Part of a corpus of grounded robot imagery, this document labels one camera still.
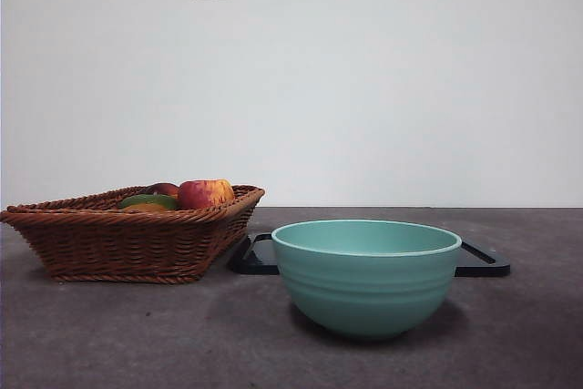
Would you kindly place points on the black rectangular tray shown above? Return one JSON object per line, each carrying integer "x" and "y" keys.
{"x": 259, "y": 257}

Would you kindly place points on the brown wicker basket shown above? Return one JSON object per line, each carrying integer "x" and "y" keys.
{"x": 118, "y": 243}

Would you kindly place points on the green fruit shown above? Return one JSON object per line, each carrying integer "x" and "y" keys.
{"x": 146, "y": 201}

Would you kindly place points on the orange brown fruit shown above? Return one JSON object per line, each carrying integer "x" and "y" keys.
{"x": 148, "y": 208}

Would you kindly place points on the teal ribbed bowl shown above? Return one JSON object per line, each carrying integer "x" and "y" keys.
{"x": 364, "y": 293}

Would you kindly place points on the dark red fruit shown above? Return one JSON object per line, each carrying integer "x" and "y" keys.
{"x": 164, "y": 189}

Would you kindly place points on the red yellow apple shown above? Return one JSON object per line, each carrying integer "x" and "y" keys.
{"x": 205, "y": 193}

